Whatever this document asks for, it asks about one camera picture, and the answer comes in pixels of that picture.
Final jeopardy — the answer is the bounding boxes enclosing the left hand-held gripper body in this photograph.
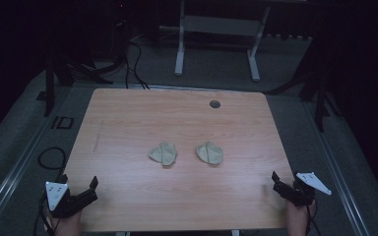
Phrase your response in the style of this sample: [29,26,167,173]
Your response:
[44,173,84,219]

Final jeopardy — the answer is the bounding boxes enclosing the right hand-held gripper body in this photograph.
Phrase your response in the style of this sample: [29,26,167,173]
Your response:
[288,171,333,207]

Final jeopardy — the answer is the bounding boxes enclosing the person's left hand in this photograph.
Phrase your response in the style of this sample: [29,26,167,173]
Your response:
[47,210,83,236]

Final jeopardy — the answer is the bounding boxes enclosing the person's right hand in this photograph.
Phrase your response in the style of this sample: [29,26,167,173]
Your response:
[284,199,317,236]

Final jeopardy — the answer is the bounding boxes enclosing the black floor tape marks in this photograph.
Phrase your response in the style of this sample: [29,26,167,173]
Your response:
[50,115,75,130]

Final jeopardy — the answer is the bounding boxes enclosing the beige folded cloth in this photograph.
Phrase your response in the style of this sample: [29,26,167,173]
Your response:
[148,141,178,167]
[195,141,224,166]

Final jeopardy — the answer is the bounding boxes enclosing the black metal stand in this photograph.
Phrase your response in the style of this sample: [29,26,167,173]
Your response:
[35,38,114,118]
[264,35,344,133]

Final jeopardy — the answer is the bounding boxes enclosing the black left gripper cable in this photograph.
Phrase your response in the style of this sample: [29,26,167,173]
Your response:
[31,191,56,236]

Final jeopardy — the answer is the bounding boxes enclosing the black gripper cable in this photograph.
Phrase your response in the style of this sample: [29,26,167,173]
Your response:
[31,191,56,236]
[304,205,323,236]

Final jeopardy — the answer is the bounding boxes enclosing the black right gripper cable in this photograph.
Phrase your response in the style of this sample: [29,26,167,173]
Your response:
[304,205,323,236]

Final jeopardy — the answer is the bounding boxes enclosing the silver floor rail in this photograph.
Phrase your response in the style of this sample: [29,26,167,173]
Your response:
[303,101,370,236]
[0,86,77,232]

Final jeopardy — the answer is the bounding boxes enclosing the black looped floor cable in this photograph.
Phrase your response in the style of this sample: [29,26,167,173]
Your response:
[37,147,67,171]

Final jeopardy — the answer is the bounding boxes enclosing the black hanging cables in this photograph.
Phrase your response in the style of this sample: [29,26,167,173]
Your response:
[123,40,151,90]

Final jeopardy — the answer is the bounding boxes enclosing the white metal desk frame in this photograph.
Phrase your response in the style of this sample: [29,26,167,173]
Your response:
[174,0,272,83]

